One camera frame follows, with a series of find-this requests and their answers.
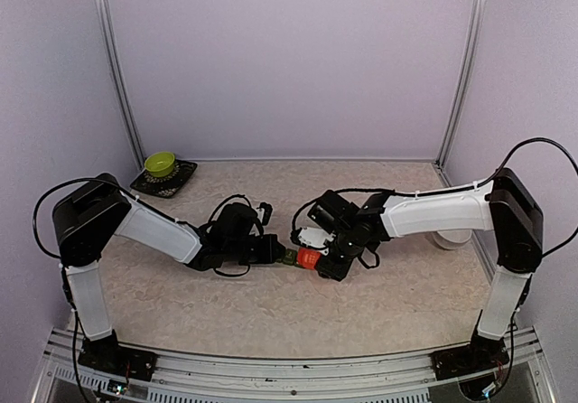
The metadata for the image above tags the red pill bottle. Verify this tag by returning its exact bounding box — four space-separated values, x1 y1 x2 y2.
296 248 322 270

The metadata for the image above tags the white bowl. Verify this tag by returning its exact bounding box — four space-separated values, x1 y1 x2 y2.
433 230 472 250

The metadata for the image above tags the black square tray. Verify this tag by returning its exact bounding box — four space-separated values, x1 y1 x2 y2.
130 159 198 199

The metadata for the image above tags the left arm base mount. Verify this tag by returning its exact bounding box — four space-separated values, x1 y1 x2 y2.
78 346 157 382

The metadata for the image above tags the green pill organizer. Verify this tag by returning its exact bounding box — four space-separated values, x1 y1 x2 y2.
278 248 298 267

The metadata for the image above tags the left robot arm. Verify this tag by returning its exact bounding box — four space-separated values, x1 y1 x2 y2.
32 173 286 371

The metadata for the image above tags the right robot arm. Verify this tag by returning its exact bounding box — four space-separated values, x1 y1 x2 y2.
291 163 548 370

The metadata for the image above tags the aluminium frame post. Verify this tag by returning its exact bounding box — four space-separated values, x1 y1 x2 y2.
435 0 486 171
95 0 145 170

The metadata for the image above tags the left aluminium frame post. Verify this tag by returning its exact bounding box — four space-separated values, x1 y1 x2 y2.
95 0 145 170

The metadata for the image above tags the lime green bowl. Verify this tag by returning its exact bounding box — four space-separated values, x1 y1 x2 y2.
144 152 176 178

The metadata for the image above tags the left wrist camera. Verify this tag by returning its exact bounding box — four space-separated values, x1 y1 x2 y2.
256 201 273 226

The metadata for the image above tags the front aluminium rail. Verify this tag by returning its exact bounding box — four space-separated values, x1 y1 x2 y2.
31 328 556 403

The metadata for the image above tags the right aluminium frame post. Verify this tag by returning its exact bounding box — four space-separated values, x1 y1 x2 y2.
435 0 486 171

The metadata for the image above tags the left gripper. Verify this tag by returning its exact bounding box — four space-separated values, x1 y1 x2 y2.
225 234 285 264

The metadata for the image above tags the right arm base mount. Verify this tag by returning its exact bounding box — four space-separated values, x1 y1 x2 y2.
430 345 509 380

